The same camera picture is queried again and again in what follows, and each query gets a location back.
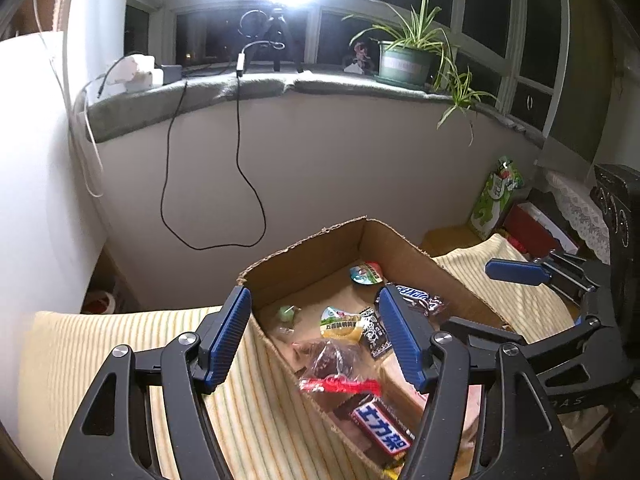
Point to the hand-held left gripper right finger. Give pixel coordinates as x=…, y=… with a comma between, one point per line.
x=402, y=342

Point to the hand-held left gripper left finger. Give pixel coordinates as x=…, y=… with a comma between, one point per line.
x=227, y=342

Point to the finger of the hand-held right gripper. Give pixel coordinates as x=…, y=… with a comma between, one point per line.
x=515, y=271
x=485, y=331

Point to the dark blue chocolate bar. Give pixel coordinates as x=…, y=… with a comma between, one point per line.
x=420, y=297

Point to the green candy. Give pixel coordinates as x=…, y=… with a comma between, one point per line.
x=286, y=313

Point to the clear brown snack packet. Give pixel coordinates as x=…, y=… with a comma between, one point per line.
x=330, y=360

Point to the green lid jelly cup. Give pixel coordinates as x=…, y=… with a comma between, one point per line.
x=367, y=273

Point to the brown chocolate bar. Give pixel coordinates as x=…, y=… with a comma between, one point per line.
x=380, y=430

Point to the cardboard box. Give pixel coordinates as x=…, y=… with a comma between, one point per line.
x=310, y=260

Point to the black white candy bar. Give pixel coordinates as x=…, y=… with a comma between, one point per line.
x=375, y=336

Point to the red box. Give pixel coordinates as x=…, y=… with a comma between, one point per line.
x=530, y=220

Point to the yellow jelly cup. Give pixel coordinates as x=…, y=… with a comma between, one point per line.
x=340, y=325

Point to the green printed bag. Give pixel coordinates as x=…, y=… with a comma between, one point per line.
x=492, y=200

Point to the white lace cloth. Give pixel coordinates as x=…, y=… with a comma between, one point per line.
x=575, y=200

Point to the striped yellow cloth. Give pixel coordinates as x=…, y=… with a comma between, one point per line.
x=100, y=340

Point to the red white container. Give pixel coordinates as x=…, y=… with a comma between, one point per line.
x=100, y=302

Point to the potted spider plant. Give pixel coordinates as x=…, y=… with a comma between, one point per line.
x=405, y=62

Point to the white cabinet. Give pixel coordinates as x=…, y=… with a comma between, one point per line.
x=40, y=185

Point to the grey window sill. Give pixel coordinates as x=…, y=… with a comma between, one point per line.
x=200, y=95

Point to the small figurine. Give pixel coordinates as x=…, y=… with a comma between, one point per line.
x=357, y=55

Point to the black power adapter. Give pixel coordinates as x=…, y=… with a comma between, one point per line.
x=172, y=73

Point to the black tripod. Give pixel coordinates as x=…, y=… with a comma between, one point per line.
x=277, y=30

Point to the window frame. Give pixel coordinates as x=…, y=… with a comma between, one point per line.
x=457, y=10

